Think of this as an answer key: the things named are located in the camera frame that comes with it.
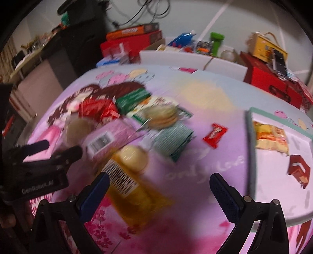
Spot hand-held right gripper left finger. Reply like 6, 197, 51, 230
32, 172, 110, 254

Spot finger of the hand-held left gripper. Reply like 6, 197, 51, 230
48, 146, 84, 169
22, 140, 50, 157

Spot pink snack packet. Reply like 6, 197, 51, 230
82, 120, 140, 162

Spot orange and black box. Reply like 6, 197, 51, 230
106, 22, 160, 41

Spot orange yellow chip packet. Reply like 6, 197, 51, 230
253, 121, 289, 156

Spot clear plastic container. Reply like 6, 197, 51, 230
109, 41, 134, 64

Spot dark red box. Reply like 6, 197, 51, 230
100, 30, 164, 59

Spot round cake clear packet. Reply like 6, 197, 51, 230
133, 98, 192, 130

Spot small red candy packet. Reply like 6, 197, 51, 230
202, 123, 228, 149

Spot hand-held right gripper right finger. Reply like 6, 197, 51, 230
210, 172, 290, 254

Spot cluttered side table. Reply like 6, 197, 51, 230
11, 34, 61, 79

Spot black cabinet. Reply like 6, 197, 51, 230
40, 0, 108, 79

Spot dark red snack packet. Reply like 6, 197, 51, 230
287, 154, 311, 189

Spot white tray with teal rim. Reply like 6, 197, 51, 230
246, 107, 313, 226

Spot white cardboard box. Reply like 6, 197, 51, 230
139, 37, 248, 83

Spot yellow snack packet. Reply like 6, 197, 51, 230
101, 151, 174, 229

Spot person's left hand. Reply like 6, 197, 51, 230
0, 212, 16, 229

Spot colourful toy pile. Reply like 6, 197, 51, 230
186, 40, 213, 54

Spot clear plastic ball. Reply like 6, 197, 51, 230
220, 49, 236, 61

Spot smartphone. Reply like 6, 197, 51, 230
270, 49, 288, 80

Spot blue bottle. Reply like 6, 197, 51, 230
167, 30, 198, 48

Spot green striped packet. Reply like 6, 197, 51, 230
153, 121, 196, 163

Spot black cables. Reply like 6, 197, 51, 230
112, 0, 172, 26

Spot yellow carton with handle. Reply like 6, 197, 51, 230
248, 32, 288, 64

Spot blue packet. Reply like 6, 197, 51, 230
95, 57, 123, 67

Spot green cake packet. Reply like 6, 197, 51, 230
115, 88, 152, 115

